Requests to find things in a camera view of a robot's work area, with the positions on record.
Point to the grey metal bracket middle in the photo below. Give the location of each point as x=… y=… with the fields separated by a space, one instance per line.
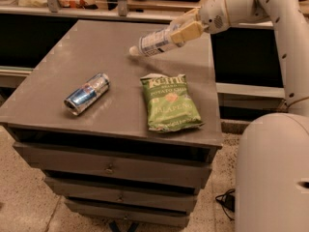
x=121 y=0

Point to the blue silver redbull can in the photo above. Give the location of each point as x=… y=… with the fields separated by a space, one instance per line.
x=83 y=97

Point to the top cabinet drawer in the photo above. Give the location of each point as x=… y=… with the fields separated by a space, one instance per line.
x=114 y=165

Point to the cabinet drawer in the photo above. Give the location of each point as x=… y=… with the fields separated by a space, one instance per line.
x=123 y=195
x=114 y=165
x=112 y=210

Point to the grey drawer cabinet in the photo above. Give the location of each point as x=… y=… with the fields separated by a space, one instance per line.
x=117 y=121

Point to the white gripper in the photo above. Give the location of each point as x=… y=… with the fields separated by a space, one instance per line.
x=212 y=18

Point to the middle cabinet drawer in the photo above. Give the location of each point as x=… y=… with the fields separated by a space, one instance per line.
x=123 y=195

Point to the green jalapeno chips bag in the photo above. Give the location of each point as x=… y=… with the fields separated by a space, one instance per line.
x=169 y=106

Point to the clear blue plastic water bottle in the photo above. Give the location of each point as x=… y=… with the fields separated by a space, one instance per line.
x=158 y=41

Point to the bottom cabinet drawer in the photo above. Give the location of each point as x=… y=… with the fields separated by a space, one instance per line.
x=112 y=210

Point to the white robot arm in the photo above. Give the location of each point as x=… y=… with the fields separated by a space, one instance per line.
x=272 y=175

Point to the black power adapter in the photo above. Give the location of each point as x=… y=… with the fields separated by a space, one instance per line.
x=229 y=202

